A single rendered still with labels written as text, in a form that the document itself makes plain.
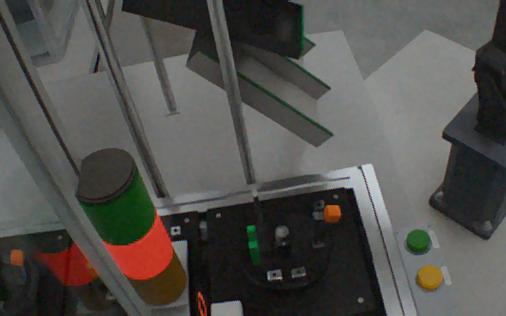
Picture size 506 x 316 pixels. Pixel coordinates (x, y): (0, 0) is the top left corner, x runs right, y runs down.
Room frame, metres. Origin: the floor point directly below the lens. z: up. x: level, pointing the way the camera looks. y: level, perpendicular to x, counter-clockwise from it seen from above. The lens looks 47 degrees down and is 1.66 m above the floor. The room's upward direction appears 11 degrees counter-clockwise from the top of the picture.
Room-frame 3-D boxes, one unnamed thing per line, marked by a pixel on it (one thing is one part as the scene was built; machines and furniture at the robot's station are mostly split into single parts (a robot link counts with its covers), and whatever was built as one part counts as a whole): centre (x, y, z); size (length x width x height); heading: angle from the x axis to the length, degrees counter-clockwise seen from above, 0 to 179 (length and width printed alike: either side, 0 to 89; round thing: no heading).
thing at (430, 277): (0.33, -0.23, 0.96); 0.04 x 0.04 x 0.02
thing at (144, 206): (0.24, 0.10, 1.38); 0.05 x 0.05 x 0.05
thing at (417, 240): (0.40, -0.24, 0.96); 0.04 x 0.04 x 0.02
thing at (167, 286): (0.24, 0.10, 1.28); 0.05 x 0.05 x 0.05
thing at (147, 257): (0.24, 0.10, 1.33); 0.05 x 0.05 x 0.05
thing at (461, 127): (0.53, -0.42, 0.96); 0.15 x 0.15 x 0.20; 36
